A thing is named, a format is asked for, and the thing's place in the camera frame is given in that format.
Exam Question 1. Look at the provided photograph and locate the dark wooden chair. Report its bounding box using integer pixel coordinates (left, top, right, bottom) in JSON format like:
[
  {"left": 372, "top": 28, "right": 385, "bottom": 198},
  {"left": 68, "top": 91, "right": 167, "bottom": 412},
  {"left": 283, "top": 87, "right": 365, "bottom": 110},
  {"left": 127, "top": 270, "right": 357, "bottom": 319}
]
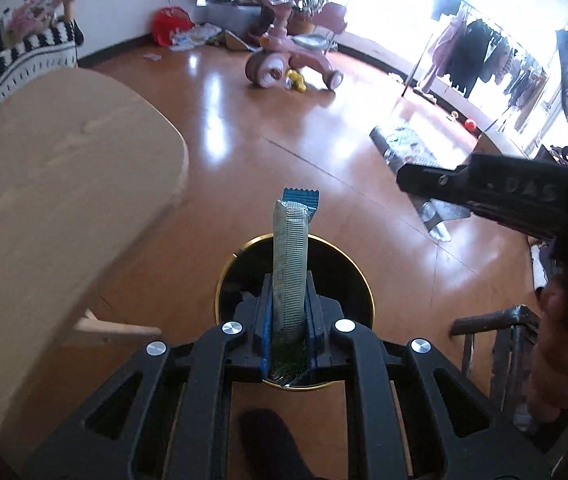
[{"left": 449, "top": 304, "right": 540, "bottom": 432}]

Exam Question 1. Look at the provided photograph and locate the clothes rack with garments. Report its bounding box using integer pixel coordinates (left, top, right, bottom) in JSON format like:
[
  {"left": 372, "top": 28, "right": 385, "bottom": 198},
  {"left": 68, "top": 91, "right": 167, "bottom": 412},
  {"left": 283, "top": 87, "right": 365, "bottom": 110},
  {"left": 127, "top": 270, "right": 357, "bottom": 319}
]
[{"left": 404, "top": 0, "right": 550, "bottom": 132}]

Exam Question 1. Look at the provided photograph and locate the pink children's tricycle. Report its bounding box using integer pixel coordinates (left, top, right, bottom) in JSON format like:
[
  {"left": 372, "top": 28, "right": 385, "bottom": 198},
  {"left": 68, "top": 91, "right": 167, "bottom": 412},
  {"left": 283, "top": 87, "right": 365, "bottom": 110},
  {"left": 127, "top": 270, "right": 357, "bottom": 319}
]
[{"left": 245, "top": 0, "right": 347, "bottom": 91}]

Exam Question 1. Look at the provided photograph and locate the black white striped sofa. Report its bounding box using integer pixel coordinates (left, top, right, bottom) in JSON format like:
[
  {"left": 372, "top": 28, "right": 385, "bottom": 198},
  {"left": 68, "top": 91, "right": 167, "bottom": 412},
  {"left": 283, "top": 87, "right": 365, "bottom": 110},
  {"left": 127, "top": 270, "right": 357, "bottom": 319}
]
[{"left": 0, "top": 0, "right": 85, "bottom": 127}]

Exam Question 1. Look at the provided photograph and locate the wooden oval table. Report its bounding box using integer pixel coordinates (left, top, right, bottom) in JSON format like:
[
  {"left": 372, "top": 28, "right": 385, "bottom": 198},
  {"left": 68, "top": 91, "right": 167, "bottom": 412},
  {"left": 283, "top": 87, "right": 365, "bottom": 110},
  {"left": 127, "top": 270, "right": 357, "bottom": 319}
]
[{"left": 0, "top": 68, "right": 188, "bottom": 433}]

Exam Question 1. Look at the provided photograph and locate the person's black shoe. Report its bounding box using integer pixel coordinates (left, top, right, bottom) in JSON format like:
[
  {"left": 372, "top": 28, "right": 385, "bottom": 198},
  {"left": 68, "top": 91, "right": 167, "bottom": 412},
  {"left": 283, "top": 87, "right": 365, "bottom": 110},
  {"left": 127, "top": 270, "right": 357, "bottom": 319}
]
[{"left": 238, "top": 408, "right": 316, "bottom": 480}]

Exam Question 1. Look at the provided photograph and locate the grey storage box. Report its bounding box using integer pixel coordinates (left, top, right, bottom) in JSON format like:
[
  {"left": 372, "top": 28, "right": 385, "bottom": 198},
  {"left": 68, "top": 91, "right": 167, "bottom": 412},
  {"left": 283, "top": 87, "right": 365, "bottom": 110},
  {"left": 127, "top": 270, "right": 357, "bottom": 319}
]
[{"left": 203, "top": 2, "right": 262, "bottom": 36}]

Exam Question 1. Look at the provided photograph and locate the pink floral cushion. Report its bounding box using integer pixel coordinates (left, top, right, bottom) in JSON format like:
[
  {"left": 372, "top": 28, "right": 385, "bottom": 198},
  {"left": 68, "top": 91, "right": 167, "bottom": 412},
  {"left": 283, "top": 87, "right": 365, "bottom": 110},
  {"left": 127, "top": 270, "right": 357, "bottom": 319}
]
[{"left": 4, "top": 0, "right": 75, "bottom": 47}]

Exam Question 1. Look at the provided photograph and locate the person's right hand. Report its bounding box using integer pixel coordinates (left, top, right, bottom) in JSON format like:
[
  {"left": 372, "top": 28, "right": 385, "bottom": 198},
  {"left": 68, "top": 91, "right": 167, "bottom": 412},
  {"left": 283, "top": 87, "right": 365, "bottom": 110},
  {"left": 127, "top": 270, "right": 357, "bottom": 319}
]
[{"left": 527, "top": 269, "right": 568, "bottom": 422}]

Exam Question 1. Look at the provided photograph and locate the blue white bag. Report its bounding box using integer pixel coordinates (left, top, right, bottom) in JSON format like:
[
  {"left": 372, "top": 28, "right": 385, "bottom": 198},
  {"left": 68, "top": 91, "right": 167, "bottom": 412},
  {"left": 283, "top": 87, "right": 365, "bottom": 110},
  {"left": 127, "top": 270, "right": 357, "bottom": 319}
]
[{"left": 369, "top": 122, "right": 470, "bottom": 242}]

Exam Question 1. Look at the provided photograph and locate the red plastic bag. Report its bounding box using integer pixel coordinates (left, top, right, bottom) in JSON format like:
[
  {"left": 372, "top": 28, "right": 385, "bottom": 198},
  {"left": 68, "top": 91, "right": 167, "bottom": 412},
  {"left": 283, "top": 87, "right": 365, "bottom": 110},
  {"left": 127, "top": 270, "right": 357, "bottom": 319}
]
[{"left": 151, "top": 6, "right": 195, "bottom": 47}]

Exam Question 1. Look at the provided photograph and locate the black gold-rimmed trash bin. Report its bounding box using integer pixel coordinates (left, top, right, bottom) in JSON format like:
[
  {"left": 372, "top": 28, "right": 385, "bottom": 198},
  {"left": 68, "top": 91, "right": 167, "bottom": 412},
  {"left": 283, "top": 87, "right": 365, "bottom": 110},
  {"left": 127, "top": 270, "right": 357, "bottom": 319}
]
[{"left": 213, "top": 232, "right": 376, "bottom": 392}]

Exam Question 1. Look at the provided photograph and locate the yellow toy on floor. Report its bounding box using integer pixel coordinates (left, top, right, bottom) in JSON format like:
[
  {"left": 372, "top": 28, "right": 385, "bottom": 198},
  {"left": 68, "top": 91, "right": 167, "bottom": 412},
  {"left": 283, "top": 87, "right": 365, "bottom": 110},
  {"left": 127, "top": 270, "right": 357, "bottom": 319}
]
[{"left": 285, "top": 70, "right": 307, "bottom": 93}]

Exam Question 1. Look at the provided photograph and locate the small red ball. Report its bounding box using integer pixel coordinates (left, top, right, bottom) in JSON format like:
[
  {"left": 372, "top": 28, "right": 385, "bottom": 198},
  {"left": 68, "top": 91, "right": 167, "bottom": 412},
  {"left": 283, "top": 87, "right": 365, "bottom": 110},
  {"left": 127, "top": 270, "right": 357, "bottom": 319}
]
[{"left": 464, "top": 118, "right": 477, "bottom": 133}]

